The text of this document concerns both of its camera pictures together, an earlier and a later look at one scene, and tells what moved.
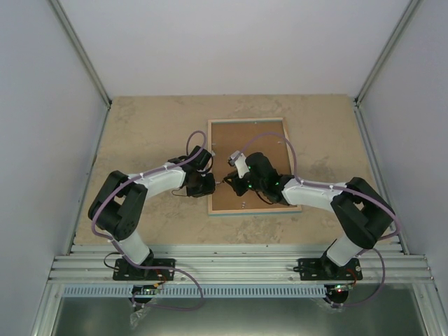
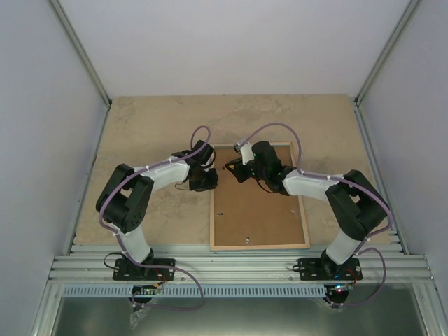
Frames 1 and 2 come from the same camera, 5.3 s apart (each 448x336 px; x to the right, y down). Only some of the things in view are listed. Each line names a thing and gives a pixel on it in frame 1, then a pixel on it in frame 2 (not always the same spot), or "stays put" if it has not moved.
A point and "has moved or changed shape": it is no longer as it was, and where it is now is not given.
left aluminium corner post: x=81 y=50 stays put
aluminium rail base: x=94 y=264 stays put
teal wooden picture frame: x=226 y=138 has moved or changed shape
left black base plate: x=124 y=270 stays put
